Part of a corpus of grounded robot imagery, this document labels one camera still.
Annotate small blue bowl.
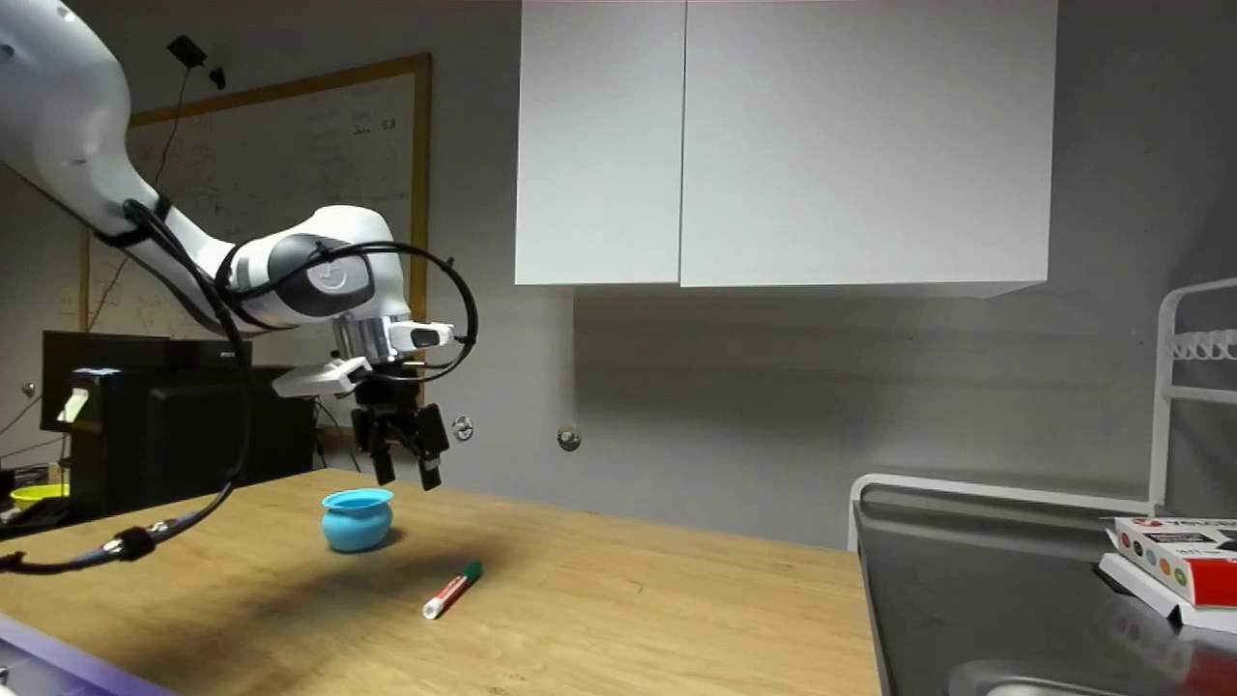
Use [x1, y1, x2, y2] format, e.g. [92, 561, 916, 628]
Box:
[318, 485, 398, 557]

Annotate wide white cabinet door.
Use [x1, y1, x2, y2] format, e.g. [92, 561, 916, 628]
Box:
[677, 0, 1061, 289]

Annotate narrow white cabinet door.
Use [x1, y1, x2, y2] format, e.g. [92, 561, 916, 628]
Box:
[514, 0, 688, 289]

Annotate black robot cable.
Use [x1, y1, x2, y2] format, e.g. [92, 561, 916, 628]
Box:
[0, 191, 484, 575]

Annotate wooden framed whiteboard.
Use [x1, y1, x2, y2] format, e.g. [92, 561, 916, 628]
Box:
[80, 51, 436, 340]

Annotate red and white box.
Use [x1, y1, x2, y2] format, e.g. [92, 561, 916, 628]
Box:
[1095, 512, 1237, 637]

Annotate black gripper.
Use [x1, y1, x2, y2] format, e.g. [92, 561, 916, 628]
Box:
[348, 365, 452, 494]

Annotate white wire dish rack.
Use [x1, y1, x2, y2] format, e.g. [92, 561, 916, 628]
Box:
[1143, 274, 1237, 514]

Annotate small black mounted device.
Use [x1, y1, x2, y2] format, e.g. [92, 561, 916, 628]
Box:
[161, 32, 230, 95]

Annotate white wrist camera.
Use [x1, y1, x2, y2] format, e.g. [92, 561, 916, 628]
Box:
[270, 358, 378, 401]

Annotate green capped marker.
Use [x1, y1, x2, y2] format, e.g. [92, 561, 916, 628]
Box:
[416, 557, 487, 628]

